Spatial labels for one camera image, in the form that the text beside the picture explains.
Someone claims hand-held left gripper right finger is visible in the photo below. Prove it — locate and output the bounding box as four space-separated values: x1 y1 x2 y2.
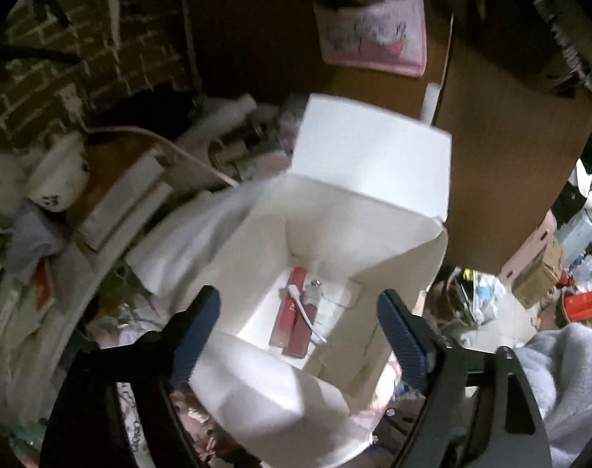
376 289 553 468

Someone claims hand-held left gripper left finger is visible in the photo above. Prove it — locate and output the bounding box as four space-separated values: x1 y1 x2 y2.
40 285 222 468

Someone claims short white charging cable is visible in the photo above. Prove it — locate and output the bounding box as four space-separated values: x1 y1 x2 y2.
287 284 328 347

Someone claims pink box with white flaps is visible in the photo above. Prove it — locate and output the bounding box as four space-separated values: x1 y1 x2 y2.
125 92 453 468

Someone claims brown box under bowl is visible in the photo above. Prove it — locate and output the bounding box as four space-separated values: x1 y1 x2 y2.
76 149 175 254

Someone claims cardboard box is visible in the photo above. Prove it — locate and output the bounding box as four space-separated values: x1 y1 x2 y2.
498 209 565 310

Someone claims grey fleece blanket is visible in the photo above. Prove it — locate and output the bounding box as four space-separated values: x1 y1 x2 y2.
513 324 592 468

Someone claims red plastic item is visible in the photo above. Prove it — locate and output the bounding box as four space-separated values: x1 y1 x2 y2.
564 290 592 320

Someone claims purple cloth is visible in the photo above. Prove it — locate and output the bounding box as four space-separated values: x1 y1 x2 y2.
6 205 67 284

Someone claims white panda bowl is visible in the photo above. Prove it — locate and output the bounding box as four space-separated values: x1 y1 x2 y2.
25 134 92 213

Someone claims white fluffy plush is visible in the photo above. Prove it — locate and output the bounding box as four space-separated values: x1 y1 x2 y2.
0 151 28 220

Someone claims pink cartoon hanging organizer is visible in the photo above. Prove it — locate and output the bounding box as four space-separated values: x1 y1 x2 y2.
296 0 428 79

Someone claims white stick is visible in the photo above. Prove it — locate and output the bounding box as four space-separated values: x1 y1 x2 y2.
106 0 121 52

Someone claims white power cable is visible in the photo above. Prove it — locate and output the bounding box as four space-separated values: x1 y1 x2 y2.
84 126 241 188

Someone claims white wall plug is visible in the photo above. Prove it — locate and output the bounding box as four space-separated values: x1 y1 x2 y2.
57 85 85 128

